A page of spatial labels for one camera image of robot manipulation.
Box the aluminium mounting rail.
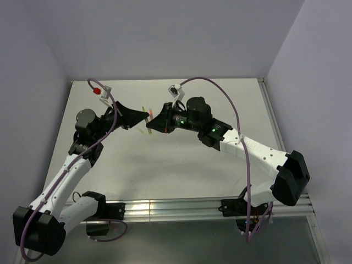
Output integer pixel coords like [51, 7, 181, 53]
[65, 194, 316, 224]

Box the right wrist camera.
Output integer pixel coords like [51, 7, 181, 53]
[168, 84, 185, 108]

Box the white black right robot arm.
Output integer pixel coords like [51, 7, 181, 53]
[146, 97, 310, 217]

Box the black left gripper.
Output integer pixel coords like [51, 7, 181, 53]
[93, 101, 149, 141]

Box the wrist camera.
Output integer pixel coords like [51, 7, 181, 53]
[93, 86, 112, 107]
[168, 84, 185, 108]

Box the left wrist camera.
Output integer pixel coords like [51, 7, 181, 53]
[93, 86, 112, 107]

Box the aluminium side rail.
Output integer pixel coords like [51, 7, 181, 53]
[257, 78, 332, 263]

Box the yellow pen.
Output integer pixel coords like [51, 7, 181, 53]
[142, 106, 152, 135]

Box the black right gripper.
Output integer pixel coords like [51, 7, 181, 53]
[146, 102, 201, 133]

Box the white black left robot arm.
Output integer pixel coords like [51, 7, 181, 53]
[13, 101, 149, 261]

